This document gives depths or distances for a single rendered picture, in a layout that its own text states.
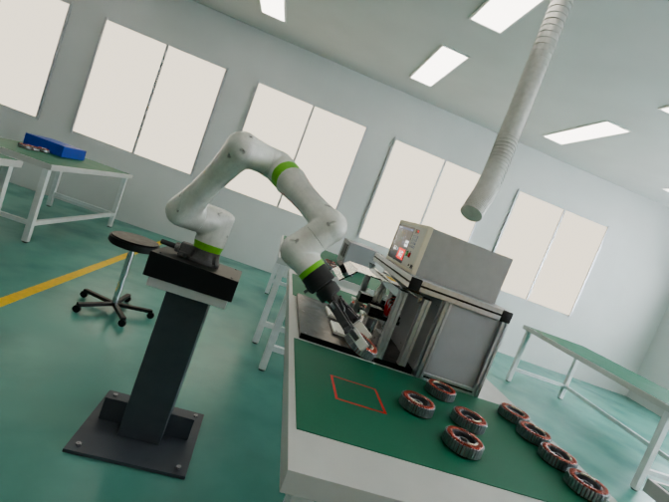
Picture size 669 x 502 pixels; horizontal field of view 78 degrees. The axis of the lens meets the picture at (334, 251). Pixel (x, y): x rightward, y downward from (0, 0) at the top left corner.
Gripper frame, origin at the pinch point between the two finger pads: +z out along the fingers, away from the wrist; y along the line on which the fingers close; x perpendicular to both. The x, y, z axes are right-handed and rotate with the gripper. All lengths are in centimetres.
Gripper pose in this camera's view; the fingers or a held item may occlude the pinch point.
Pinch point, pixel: (363, 339)
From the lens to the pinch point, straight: 133.2
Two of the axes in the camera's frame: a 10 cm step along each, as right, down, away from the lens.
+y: -1.7, 0.3, -9.8
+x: 7.8, -6.1, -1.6
